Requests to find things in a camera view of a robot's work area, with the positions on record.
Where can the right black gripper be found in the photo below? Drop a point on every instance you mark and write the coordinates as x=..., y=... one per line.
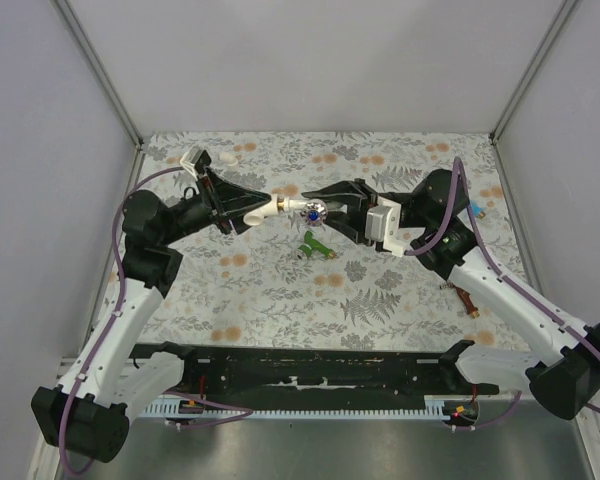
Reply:
x=359, y=197

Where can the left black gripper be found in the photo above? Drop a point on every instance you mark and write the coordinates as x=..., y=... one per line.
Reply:
x=226, y=198

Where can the white chrome faucet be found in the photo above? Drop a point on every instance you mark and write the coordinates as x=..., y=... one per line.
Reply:
x=313, y=211

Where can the white pipe elbow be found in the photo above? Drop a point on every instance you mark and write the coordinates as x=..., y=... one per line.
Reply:
x=229, y=159

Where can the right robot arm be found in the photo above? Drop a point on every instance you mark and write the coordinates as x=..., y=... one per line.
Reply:
x=561, y=370

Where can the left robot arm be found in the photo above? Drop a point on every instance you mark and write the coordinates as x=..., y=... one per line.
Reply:
x=90, y=410

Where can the green faucet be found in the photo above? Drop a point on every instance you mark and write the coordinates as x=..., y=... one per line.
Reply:
x=311, y=246

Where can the floral table mat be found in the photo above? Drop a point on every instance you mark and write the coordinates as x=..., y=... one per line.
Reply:
x=258, y=289

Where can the blue faucet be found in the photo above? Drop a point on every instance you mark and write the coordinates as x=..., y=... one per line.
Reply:
x=477, y=210

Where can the brown faucet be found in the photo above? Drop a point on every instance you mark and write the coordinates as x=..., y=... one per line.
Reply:
x=470, y=308

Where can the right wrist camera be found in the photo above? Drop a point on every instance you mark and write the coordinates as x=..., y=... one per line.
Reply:
x=382, y=226

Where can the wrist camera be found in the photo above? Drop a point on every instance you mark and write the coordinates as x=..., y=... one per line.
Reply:
x=382, y=226
x=195, y=161

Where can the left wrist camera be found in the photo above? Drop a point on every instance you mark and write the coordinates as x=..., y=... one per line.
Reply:
x=195, y=161

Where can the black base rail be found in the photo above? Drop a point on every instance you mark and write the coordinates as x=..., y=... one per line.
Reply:
x=312, y=380

